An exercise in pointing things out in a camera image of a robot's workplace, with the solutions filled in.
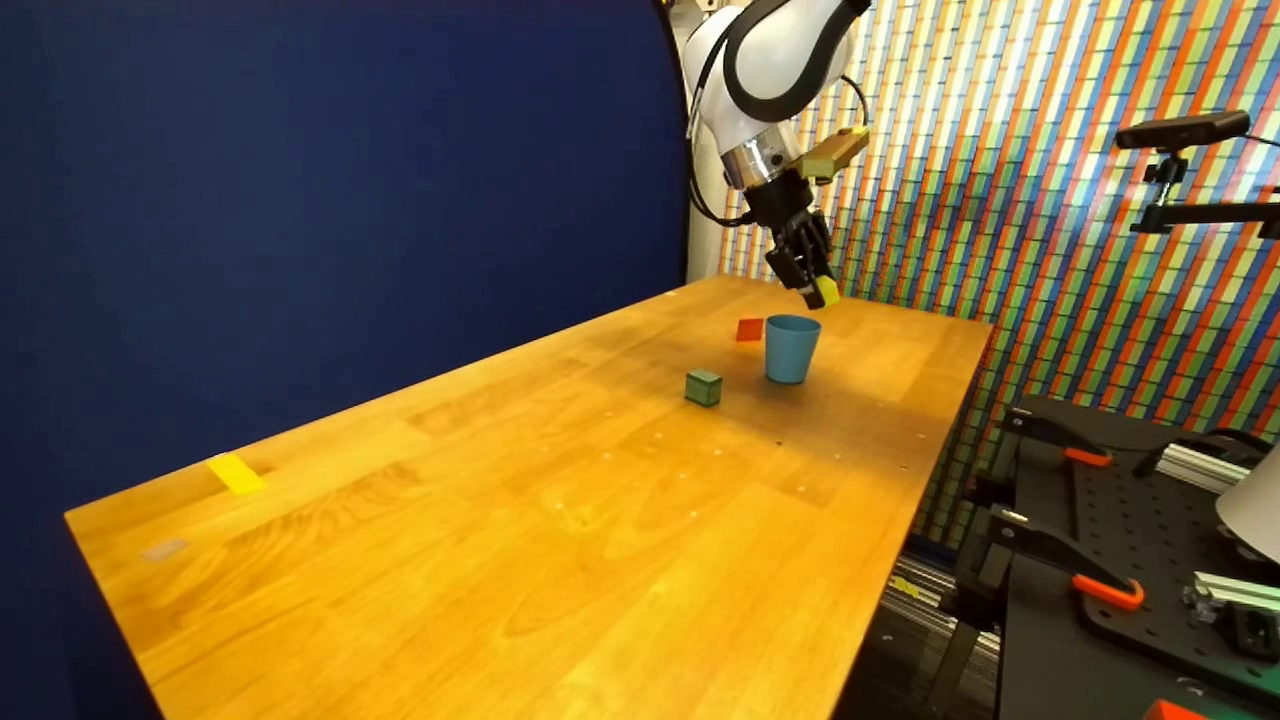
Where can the black perforated breadboard plate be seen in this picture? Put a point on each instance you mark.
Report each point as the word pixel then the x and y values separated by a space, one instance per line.
pixel 1068 659

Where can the yellow block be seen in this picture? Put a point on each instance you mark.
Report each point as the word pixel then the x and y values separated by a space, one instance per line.
pixel 828 295

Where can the blue plastic cup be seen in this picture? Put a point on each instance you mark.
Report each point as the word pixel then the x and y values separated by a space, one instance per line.
pixel 789 346

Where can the red block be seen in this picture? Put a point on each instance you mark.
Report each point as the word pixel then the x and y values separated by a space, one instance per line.
pixel 750 328

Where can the black orange-handled clamp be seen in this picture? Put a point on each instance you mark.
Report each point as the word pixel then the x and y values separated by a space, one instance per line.
pixel 997 539
pixel 1073 447

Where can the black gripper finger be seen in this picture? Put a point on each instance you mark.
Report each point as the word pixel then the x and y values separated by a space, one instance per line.
pixel 807 288

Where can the silver aluminium rail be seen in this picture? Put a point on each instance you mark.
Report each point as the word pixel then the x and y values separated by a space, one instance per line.
pixel 1242 611

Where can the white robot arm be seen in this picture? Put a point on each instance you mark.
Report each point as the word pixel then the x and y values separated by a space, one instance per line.
pixel 753 66

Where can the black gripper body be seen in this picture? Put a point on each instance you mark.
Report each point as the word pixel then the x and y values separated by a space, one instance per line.
pixel 798 231

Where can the black orange-handled clamp left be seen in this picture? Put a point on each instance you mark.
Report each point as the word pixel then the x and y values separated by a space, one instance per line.
pixel 1073 447

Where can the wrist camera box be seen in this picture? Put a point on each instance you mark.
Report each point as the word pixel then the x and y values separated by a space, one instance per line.
pixel 828 157

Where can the green block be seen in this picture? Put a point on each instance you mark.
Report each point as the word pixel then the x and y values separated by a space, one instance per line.
pixel 700 387

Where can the black camera on stand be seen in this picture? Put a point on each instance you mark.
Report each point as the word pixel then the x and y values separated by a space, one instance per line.
pixel 1170 166

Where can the yellow tape strip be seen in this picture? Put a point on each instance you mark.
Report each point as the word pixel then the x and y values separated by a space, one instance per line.
pixel 238 472

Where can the black orange-handled clamp right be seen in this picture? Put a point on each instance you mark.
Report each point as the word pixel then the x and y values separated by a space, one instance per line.
pixel 997 539

